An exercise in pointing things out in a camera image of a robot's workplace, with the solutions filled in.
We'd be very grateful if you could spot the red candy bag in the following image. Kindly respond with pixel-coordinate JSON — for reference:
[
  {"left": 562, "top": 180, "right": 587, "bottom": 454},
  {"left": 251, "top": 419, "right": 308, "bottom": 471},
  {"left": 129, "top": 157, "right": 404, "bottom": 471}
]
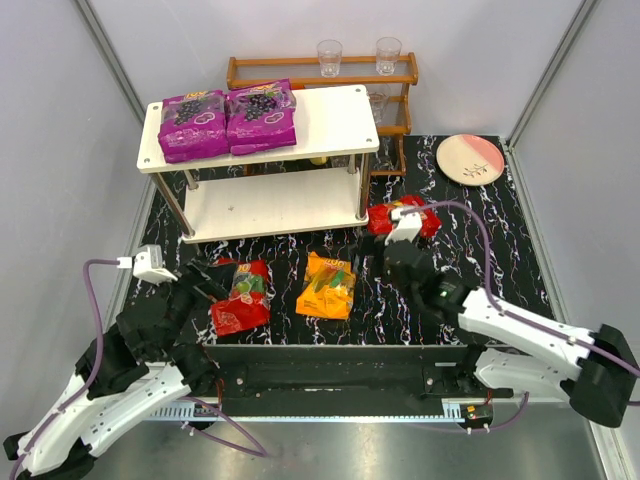
[
  {"left": 368, "top": 195, "right": 442, "bottom": 238},
  {"left": 210, "top": 259, "right": 270, "bottom": 337}
]

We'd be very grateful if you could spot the orange mango candy bag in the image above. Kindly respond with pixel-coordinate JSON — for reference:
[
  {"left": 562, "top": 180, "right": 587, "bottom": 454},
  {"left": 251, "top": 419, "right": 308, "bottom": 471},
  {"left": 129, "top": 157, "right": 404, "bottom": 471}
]
[{"left": 296, "top": 252, "right": 356, "bottom": 320}]

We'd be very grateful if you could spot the purple candy bag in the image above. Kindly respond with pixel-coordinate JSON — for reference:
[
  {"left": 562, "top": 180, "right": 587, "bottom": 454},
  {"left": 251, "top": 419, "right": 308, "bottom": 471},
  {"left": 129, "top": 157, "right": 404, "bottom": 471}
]
[
  {"left": 226, "top": 79, "right": 297, "bottom": 156},
  {"left": 157, "top": 90, "right": 230, "bottom": 164}
]

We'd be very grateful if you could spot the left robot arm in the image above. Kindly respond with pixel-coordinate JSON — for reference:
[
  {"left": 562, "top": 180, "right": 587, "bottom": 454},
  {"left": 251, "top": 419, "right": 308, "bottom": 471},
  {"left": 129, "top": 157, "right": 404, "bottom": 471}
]
[{"left": 3, "top": 253, "right": 234, "bottom": 479}]

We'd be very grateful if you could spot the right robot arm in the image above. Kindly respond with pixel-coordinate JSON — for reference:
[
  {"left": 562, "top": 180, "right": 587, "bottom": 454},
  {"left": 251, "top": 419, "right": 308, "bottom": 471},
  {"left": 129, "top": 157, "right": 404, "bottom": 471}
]
[{"left": 350, "top": 234, "right": 639, "bottom": 428}]

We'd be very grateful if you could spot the white two-tier shelf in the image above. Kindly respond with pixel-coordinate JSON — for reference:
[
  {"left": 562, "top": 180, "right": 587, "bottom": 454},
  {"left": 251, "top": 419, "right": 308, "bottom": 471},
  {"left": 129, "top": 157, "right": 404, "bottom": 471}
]
[{"left": 137, "top": 84, "right": 379, "bottom": 244}]

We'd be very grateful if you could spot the pink cream ceramic plate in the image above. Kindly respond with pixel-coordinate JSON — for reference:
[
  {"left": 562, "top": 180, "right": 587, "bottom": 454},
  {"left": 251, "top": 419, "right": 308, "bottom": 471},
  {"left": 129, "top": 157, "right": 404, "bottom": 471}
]
[{"left": 436, "top": 134, "right": 505, "bottom": 187}]

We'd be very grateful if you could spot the clear glass lower rack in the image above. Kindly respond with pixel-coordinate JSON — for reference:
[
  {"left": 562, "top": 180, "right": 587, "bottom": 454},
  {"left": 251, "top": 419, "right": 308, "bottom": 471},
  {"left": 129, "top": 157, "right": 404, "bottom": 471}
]
[{"left": 367, "top": 89, "right": 389, "bottom": 125}]

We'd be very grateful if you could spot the brown wooden rack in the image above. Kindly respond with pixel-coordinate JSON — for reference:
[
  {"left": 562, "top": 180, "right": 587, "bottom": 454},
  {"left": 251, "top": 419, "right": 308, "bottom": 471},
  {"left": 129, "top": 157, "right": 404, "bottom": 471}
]
[{"left": 226, "top": 52, "right": 419, "bottom": 176}]

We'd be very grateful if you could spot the clear glass right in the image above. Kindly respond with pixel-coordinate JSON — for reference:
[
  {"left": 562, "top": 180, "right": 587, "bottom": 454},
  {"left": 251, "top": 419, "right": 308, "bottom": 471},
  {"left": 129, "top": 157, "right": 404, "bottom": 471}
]
[{"left": 376, "top": 37, "right": 402, "bottom": 76}]

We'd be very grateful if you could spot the clear glass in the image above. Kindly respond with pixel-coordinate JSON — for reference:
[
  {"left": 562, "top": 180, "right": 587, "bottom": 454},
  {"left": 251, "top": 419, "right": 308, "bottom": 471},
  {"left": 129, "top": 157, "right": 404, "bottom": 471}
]
[
  {"left": 376, "top": 37, "right": 402, "bottom": 76},
  {"left": 316, "top": 39, "right": 343, "bottom": 78}
]

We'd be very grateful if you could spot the clear glass left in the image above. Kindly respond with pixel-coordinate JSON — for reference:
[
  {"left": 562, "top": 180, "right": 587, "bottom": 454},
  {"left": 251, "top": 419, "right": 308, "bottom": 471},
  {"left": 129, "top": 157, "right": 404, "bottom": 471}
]
[{"left": 316, "top": 39, "right": 343, "bottom": 78}]

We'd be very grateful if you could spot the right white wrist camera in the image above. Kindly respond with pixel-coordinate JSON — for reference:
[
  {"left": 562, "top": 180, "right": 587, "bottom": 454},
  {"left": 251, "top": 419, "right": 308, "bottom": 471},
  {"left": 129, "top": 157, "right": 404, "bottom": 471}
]
[{"left": 384, "top": 206, "right": 422, "bottom": 246}]

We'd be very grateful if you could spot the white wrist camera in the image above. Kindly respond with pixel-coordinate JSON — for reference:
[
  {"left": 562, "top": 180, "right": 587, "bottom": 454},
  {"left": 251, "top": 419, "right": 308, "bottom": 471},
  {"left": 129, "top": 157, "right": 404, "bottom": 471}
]
[
  {"left": 384, "top": 206, "right": 422, "bottom": 246},
  {"left": 116, "top": 244, "right": 178, "bottom": 285}
]

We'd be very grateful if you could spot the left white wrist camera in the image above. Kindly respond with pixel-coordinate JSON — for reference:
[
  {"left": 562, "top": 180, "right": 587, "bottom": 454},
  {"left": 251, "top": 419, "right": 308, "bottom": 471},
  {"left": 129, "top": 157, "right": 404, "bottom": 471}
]
[{"left": 116, "top": 244, "right": 178, "bottom": 285}]

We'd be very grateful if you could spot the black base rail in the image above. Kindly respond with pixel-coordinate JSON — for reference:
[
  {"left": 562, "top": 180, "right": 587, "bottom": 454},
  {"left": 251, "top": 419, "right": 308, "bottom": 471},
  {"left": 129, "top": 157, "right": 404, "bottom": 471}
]
[{"left": 205, "top": 345, "right": 513, "bottom": 399}]

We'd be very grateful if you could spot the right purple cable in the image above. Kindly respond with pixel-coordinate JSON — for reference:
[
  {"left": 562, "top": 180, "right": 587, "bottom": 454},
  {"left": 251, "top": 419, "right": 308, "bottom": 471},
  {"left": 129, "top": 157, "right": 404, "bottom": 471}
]
[{"left": 399, "top": 200, "right": 640, "bottom": 434}]

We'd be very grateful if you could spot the purple cable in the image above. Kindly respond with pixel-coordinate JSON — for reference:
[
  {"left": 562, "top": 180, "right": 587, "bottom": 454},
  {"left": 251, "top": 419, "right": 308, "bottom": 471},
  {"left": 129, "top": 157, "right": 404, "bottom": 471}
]
[
  {"left": 7, "top": 258, "right": 271, "bottom": 480},
  {"left": 399, "top": 200, "right": 640, "bottom": 434}
]

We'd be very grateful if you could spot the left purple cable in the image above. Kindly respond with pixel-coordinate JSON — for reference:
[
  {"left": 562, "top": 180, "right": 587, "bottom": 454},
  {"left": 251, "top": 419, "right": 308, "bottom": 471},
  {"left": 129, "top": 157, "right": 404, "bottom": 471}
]
[{"left": 7, "top": 258, "right": 271, "bottom": 480}]

